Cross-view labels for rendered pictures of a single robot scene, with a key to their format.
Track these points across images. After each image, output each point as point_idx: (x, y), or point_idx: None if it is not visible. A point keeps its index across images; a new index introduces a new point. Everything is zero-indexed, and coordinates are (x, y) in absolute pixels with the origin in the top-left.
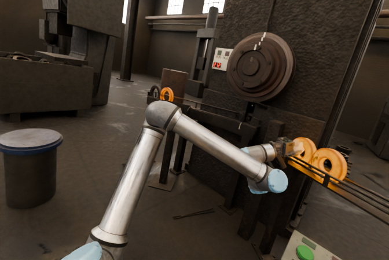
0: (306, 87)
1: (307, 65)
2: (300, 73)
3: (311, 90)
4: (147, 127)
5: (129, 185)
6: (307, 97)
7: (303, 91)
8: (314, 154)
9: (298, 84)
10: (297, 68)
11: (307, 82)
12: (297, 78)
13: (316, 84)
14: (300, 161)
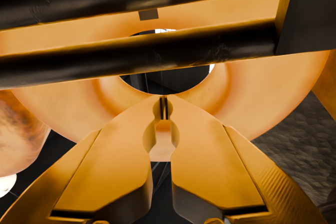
0: (292, 148)
1: None
2: (307, 177)
3: (279, 138)
4: None
5: None
6: (290, 125)
7: (302, 141)
8: (16, 135)
9: (315, 160)
10: (314, 190)
11: (288, 155)
12: (316, 173)
13: (266, 144)
14: (5, 73)
